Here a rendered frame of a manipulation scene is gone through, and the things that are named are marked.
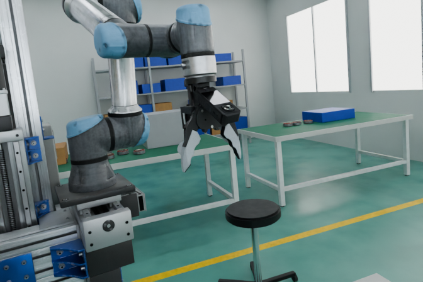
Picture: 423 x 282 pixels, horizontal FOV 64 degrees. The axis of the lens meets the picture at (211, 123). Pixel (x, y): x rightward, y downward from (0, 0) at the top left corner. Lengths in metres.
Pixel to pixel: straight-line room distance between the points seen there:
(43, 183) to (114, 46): 0.70
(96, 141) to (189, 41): 0.53
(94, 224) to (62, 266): 0.20
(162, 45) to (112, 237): 0.57
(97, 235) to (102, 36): 0.56
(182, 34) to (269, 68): 7.48
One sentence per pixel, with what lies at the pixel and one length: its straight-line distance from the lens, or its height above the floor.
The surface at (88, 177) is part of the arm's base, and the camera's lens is 1.13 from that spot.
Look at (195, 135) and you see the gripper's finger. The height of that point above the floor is 1.23.
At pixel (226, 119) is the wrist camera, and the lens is 0.66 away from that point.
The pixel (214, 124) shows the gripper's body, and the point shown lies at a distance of 0.74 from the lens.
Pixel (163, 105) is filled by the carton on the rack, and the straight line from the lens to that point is 6.68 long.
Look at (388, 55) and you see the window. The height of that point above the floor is 1.51.
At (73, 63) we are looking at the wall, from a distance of 7.08.
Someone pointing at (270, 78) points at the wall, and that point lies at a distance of 8.19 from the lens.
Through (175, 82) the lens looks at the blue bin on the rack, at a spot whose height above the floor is 1.44.
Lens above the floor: 1.33
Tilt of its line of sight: 7 degrees down
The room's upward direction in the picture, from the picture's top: 5 degrees counter-clockwise
